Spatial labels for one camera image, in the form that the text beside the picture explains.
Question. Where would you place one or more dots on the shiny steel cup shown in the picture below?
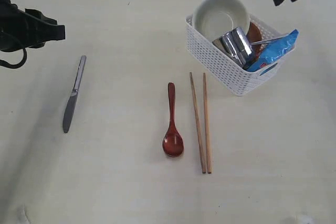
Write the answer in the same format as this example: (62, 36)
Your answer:
(236, 46)

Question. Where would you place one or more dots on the blue snack packet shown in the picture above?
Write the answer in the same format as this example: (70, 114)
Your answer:
(274, 51)

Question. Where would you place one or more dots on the silver table knife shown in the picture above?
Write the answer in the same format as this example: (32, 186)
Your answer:
(71, 104)

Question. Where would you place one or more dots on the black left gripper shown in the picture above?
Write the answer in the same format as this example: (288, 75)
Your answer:
(26, 29)

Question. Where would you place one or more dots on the wooden chopstick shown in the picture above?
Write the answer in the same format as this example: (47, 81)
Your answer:
(198, 128)
(206, 123)

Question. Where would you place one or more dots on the white ceramic bowl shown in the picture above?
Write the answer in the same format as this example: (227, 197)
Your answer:
(214, 18)

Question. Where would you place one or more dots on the silver metal fork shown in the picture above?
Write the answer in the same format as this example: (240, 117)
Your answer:
(266, 41)

